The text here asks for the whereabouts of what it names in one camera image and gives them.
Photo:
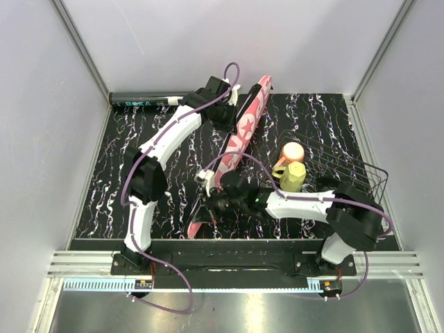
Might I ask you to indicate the yellow-green mug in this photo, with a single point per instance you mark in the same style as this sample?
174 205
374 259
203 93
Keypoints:
291 177

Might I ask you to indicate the pink mug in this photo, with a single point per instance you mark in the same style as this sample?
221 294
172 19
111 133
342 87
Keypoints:
291 152

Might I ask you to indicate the pink racket bag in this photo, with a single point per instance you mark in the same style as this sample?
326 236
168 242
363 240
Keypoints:
248 118

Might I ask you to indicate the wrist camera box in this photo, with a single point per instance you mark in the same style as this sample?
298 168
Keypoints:
206 178
232 97

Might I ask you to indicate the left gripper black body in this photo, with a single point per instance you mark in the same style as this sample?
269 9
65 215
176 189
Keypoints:
223 117

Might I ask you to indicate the black base frame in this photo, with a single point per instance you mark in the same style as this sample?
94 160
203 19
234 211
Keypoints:
290 256

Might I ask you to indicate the black wire rack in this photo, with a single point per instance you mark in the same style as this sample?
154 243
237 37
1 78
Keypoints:
328 166

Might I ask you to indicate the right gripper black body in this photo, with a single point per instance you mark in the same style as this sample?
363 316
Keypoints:
220 202

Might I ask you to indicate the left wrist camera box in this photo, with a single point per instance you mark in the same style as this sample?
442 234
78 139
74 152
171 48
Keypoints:
232 97

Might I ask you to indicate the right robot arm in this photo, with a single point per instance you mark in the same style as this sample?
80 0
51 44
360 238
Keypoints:
355 220

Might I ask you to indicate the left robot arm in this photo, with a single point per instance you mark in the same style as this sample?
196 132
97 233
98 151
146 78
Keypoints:
146 182

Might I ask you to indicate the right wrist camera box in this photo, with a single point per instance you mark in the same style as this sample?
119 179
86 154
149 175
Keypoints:
206 178

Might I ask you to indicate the black shuttlecock tube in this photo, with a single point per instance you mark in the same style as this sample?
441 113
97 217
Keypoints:
132 99

